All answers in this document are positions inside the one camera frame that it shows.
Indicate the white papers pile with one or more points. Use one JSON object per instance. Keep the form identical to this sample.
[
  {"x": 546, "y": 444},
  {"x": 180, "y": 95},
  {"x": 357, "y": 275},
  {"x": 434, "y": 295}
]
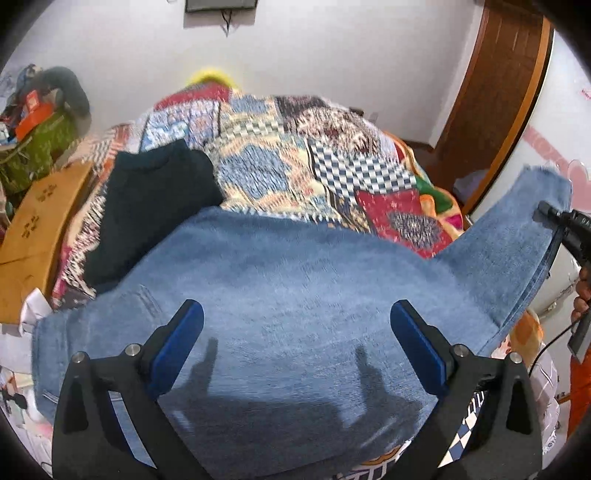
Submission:
[{"x": 16, "y": 340}]

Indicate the small black wall monitor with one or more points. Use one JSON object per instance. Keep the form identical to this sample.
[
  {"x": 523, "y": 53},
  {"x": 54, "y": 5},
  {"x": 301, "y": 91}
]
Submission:
[{"x": 196, "y": 6}]

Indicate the blue denim jeans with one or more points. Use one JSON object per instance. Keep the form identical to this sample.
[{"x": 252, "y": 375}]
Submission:
[{"x": 297, "y": 374}]

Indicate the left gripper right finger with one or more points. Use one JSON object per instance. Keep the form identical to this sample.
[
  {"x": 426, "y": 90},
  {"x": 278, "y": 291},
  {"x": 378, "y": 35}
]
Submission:
[{"x": 451, "y": 373}]

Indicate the brown wooden door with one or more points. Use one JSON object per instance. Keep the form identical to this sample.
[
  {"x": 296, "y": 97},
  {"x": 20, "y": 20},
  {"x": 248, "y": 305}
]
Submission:
[{"x": 496, "y": 98}]

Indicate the black folded garment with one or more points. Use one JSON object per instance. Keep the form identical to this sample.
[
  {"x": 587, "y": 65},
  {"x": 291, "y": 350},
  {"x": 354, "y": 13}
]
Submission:
[{"x": 148, "y": 195}]

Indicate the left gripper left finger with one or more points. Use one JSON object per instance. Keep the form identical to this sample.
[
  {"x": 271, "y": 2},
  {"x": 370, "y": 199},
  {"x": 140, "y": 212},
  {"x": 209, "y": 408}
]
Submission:
[{"x": 143, "y": 373}]

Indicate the orange sleeve forearm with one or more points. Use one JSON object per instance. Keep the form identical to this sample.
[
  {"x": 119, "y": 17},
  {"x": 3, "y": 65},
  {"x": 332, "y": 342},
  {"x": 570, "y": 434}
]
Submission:
[{"x": 580, "y": 391}]

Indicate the patchwork patterned quilt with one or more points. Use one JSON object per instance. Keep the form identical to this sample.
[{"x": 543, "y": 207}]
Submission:
[{"x": 295, "y": 158}]

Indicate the person right hand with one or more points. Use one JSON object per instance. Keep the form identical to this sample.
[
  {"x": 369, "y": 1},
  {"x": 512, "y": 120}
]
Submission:
[{"x": 581, "y": 303}]

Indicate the green fabric storage bag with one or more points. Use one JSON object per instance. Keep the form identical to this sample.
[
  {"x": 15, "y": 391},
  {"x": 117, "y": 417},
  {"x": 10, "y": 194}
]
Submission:
[{"x": 35, "y": 155}]

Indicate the orange box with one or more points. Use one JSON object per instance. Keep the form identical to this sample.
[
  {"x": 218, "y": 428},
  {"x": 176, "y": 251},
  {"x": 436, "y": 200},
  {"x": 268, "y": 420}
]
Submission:
[{"x": 36, "y": 112}]

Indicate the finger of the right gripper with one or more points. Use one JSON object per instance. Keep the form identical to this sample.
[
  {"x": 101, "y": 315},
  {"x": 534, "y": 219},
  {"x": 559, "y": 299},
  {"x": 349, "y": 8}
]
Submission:
[{"x": 549, "y": 213}]

